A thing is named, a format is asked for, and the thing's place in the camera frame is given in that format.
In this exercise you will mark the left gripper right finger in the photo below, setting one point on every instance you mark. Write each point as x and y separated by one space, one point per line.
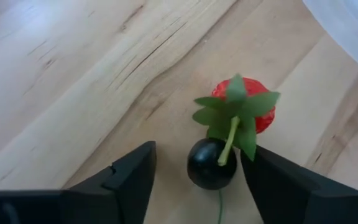
291 199

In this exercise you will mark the clear plastic tupperware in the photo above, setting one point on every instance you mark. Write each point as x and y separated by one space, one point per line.
353 25

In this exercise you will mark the dark cherry with stem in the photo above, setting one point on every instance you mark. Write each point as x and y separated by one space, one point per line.
205 169

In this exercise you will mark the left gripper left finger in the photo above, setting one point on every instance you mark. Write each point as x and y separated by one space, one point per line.
104 202

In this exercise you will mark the red strawberry with leaves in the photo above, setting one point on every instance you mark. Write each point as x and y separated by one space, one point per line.
253 87

